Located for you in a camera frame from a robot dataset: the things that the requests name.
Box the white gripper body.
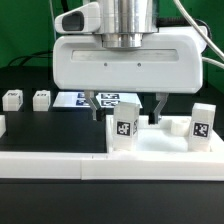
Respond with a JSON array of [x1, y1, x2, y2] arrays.
[[53, 27, 203, 93]]

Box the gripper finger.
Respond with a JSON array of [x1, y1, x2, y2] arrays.
[[148, 93, 169, 125], [84, 90, 100, 121]]

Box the white U-shaped fence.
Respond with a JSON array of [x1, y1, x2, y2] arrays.
[[0, 114, 224, 181]]

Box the black cable bundle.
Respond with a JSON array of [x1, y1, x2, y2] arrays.
[[7, 49, 54, 68]]

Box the white thin cable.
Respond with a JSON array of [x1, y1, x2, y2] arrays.
[[48, 0, 58, 38]]

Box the white marker sheet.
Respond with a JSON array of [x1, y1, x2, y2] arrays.
[[53, 92, 141, 108]]

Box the white square table top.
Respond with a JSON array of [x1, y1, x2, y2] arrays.
[[105, 114, 224, 158]]

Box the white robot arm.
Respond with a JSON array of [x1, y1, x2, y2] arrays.
[[53, 0, 205, 121]]

